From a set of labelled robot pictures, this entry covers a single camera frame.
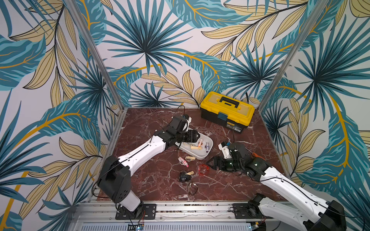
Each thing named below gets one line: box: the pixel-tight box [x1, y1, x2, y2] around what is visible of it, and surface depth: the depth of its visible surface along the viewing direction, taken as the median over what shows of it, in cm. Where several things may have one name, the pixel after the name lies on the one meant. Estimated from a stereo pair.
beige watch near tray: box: [185, 155, 197, 162], surface depth 94 cm
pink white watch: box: [177, 156, 189, 168], surface depth 90 cm
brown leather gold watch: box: [187, 181, 199, 196], surface depth 82 cm
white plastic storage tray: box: [174, 132, 214, 160], surface depth 97 cm
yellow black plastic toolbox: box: [199, 91, 256, 134], surface depth 101 cm
